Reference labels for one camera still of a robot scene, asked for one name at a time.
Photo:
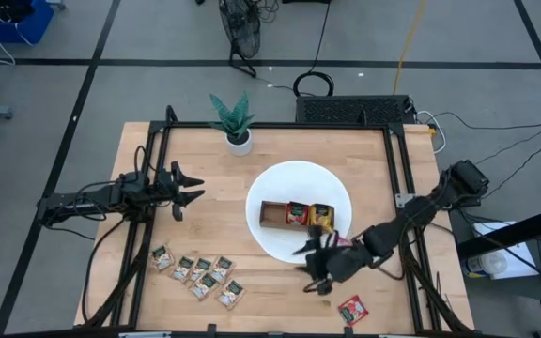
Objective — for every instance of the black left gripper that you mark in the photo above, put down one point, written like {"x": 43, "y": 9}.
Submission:
{"x": 165, "y": 188}

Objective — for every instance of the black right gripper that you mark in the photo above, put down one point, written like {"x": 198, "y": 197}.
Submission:
{"x": 343, "y": 265}

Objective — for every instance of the yellow mango tea packet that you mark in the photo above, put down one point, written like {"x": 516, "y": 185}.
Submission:
{"x": 322, "y": 216}

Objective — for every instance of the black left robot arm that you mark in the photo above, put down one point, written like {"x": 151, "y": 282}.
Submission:
{"x": 92, "y": 197}

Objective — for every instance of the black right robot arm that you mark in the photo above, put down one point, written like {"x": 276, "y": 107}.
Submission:
{"x": 421, "y": 211}

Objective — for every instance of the wooden three-compartment tea box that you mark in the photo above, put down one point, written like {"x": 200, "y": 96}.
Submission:
{"x": 273, "y": 215}

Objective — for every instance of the snake plant in white pot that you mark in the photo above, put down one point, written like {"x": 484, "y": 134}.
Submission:
{"x": 238, "y": 146}

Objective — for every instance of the white round woven placemat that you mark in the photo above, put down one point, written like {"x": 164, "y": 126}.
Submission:
{"x": 298, "y": 180}

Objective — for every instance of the black table clamp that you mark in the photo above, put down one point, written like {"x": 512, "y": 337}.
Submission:
{"x": 348, "y": 331}
{"x": 211, "y": 330}

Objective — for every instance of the black perforated computer case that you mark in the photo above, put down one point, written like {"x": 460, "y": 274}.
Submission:
{"x": 355, "y": 110}

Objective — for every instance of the black floor fan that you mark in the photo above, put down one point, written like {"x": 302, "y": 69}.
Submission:
{"x": 242, "y": 28}

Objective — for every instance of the clear plastic container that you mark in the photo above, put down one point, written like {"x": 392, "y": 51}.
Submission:
{"x": 486, "y": 264}

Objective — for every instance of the blue plastic bin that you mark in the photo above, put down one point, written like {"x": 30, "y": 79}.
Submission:
{"x": 26, "y": 26}

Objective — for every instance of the grey metal bracket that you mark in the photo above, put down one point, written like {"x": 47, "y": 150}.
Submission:
{"x": 404, "y": 201}

